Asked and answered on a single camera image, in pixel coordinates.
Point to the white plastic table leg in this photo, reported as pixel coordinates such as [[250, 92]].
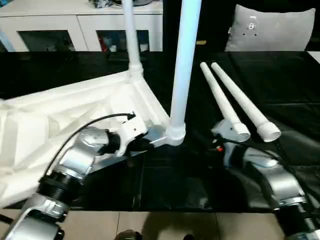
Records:
[[186, 62], [240, 95], [222, 100], [132, 37]]

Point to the white plastic table top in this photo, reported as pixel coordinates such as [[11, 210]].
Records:
[[37, 125]]

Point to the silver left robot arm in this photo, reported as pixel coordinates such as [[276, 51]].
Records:
[[80, 155]]

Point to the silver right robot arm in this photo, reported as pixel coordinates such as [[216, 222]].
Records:
[[280, 180]]

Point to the black table mat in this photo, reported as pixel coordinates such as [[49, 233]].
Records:
[[175, 180]]

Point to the white cup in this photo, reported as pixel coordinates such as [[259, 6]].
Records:
[[112, 47], [143, 47]]

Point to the small yellow label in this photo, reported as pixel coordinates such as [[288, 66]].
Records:
[[201, 43]]

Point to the black sofa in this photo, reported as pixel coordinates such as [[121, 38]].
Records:
[[215, 20]]

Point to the grey cushion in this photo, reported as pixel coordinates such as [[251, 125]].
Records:
[[270, 30]]

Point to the grey bag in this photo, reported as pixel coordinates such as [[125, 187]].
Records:
[[143, 2]]

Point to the white cabinet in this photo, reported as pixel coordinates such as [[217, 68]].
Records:
[[62, 22]]

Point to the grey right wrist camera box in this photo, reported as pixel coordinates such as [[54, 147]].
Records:
[[225, 130]]

